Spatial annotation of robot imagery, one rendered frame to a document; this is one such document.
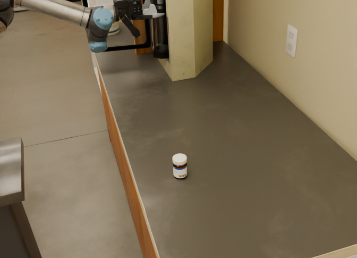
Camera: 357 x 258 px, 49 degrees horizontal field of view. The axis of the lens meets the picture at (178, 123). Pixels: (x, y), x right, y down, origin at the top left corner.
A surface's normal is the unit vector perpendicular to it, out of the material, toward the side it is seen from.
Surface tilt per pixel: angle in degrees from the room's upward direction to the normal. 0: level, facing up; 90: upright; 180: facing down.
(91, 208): 0
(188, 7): 90
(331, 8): 90
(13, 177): 0
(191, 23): 90
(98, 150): 0
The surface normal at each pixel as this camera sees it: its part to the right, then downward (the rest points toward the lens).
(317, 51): -0.96, 0.20
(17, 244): 0.33, 0.51
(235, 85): -0.05, -0.84
